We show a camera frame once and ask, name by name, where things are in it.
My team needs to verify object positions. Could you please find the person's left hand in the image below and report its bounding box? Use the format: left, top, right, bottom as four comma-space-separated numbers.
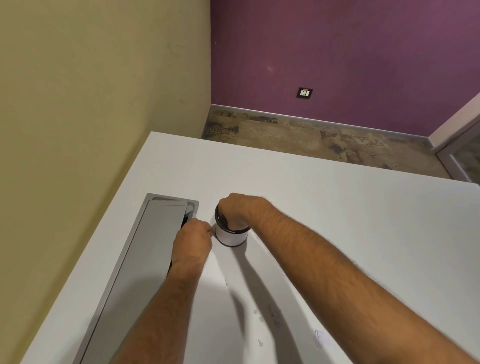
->
171, 218, 214, 273

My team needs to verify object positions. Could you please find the person's right forearm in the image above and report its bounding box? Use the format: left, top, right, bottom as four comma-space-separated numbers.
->
245, 202, 480, 364

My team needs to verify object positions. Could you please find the grey desk cable tray lid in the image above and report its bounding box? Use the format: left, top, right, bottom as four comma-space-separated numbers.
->
76, 193, 200, 364

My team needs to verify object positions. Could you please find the person's right hand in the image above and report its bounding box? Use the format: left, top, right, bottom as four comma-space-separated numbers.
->
218, 193, 271, 231

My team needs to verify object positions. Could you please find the white roll of tape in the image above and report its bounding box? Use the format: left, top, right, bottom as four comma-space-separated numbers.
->
214, 205, 250, 248

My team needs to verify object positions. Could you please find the person's left forearm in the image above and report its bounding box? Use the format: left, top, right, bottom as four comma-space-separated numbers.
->
111, 259, 205, 364

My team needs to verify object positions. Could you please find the glass door with white frame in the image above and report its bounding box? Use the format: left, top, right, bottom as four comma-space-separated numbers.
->
428, 92, 480, 184

